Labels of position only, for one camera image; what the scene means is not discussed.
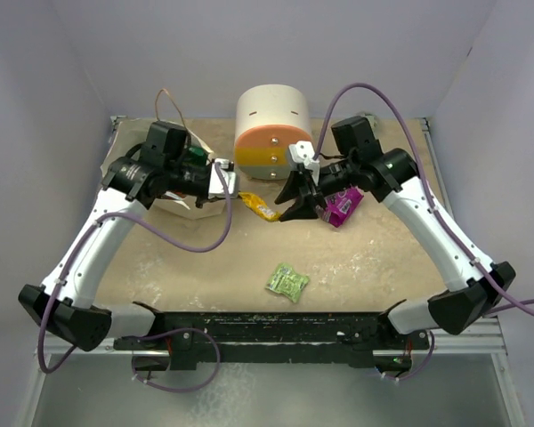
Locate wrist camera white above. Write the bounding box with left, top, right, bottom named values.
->
left=207, top=158, right=239, bottom=199
left=287, top=141, right=320, bottom=173

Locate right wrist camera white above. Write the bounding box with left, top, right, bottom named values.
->
left=287, top=141, right=320, bottom=173

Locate aluminium rail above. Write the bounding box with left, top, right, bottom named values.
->
left=373, top=316, right=508, bottom=356

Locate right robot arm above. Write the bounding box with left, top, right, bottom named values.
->
left=275, top=116, right=516, bottom=348

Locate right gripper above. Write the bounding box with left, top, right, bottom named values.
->
left=276, top=156, right=359, bottom=222

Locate white paper bag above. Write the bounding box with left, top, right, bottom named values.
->
left=100, top=87, right=231, bottom=222

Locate purple candy bag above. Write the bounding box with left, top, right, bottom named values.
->
left=319, top=187, right=364, bottom=228

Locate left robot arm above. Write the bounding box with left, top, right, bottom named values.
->
left=19, top=121, right=212, bottom=351

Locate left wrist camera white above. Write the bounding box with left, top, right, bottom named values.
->
left=207, top=158, right=239, bottom=199

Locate green chip bag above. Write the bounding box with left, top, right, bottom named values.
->
left=185, top=146, right=208, bottom=166

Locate light green snack packet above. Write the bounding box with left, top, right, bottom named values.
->
left=265, top=262, right=310, bottom=303

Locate round three-drawer cabinet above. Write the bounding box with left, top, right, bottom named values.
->
left=233, top=84, right=312, bottom=181

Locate clear tape roll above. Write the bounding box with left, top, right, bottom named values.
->
left=365, top=114, right=380, bottom=133

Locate yellow snack bar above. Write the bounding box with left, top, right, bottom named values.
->
left=239, top=192, right=281, bottom=222

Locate black metal base frame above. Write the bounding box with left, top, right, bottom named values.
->
left=114, top=310, right=430, bottom=373

